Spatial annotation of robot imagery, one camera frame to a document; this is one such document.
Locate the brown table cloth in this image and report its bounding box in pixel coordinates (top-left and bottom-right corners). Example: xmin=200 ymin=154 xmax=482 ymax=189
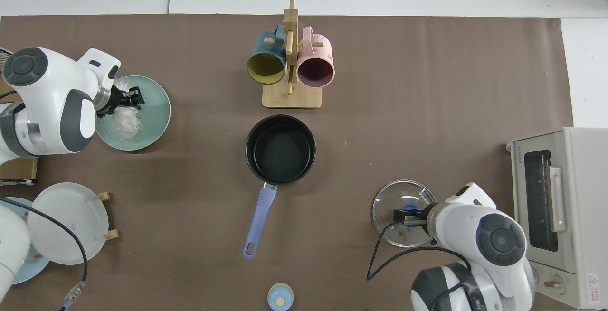
xmin=0 ymin=14 xmax=574 ymax=311

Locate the pink ribbed cup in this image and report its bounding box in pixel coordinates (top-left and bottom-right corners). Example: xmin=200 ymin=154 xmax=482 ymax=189
xmin=296 ymin=26 xmax=335 ymax=88

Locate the wooden plate rack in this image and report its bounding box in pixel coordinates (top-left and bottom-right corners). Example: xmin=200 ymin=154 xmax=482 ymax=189
xmin=29 ymin=191 xmax=119 ymax=260

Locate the small blue round thing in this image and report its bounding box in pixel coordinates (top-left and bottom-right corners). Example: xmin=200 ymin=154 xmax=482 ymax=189
xmin=267 ymin=283 xmax=294 ymax=311

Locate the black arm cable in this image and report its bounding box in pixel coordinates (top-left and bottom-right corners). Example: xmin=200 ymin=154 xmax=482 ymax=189
xmin=0 ymin=197 xmax=89 ymax=311
xmin=367 ymin=222 xmax=473 ymax=311

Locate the dark teal cup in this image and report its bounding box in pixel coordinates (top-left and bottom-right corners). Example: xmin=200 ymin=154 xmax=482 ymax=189
xmin=246 ymin=25 xmax=288 ymax=85

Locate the pale toaster oven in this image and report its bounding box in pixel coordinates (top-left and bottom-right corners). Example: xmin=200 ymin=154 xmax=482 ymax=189
xmin=506 ymin=127 xmax=608 ymax=310

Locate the black pot with blue handle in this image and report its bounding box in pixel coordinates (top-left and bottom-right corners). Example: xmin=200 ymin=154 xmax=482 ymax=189
xmin=243 ymin=114 xmax=317 ymax=260

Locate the glass lid with blue knob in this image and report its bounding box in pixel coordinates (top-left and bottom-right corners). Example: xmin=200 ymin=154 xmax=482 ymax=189
xmin=372 ymin=179 xmax=437 ymax=248

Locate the wooden cup stand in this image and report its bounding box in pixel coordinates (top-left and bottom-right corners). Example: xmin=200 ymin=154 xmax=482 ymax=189
xmin=262 ymin=0 xmax=323 ymax=109

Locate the pale green plate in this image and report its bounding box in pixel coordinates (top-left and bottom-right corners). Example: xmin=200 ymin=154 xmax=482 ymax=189
xmin=95 ymin=75 xmax=171 ymax=151

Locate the light blue plate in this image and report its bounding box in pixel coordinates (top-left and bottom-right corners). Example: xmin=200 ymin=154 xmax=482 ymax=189
xmin=0 ymin=197 xmax=51 ymax=285

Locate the white vermicelli bundle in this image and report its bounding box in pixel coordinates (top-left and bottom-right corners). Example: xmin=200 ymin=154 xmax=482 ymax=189
xmin=110 ymin=78 xmax=143 ymax=140

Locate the white plate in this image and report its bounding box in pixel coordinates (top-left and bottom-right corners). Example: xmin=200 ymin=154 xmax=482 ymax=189
xmin=27 ymin=182 xmax=109 ymax=265

